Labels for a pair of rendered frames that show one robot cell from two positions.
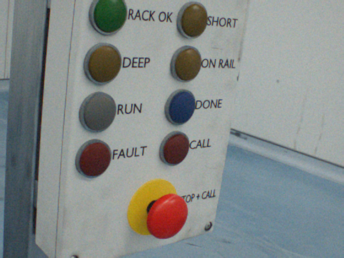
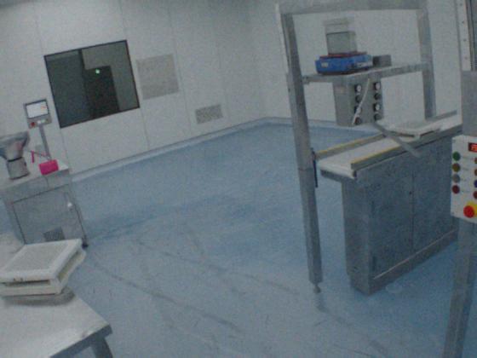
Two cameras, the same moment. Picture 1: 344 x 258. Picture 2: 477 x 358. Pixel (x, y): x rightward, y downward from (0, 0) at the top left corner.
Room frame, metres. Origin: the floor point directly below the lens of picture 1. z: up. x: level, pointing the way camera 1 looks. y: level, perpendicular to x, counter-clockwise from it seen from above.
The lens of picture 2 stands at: (0.04, -1.11, 1.40)
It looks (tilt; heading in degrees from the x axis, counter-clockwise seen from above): 18 degrees down; 109
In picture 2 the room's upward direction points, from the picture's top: 10 degrees counter-clockwise
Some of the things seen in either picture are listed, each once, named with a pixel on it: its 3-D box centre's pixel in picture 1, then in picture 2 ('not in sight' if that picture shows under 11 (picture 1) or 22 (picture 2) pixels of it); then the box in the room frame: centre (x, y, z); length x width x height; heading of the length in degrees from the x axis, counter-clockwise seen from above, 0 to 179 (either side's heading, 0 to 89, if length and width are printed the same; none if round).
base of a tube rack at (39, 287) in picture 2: not in sight; (43, 272); (-0.97, -0.29, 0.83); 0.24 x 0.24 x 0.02; 15
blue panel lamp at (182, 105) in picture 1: (182, 107); not in sight; (0.42, 0.00, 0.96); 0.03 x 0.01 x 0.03; 132
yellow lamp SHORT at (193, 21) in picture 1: (194, 20); not in sight; (0.42, 0.00, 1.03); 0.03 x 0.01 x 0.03; 132
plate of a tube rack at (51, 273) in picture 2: not in sight; (38, 260); (-0.97, -0.29, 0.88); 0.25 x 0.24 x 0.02; 105
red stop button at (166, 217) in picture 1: (157, 210); (471, 210); (0.41, 0.01, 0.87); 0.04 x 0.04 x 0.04; 42
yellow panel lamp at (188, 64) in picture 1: (188, 64); not in sight; (0.42, 0.00, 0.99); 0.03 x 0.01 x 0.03; 132
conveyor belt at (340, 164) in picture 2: not in sight; (417, 140); (0.44, 1.19, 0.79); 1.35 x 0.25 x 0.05; 42
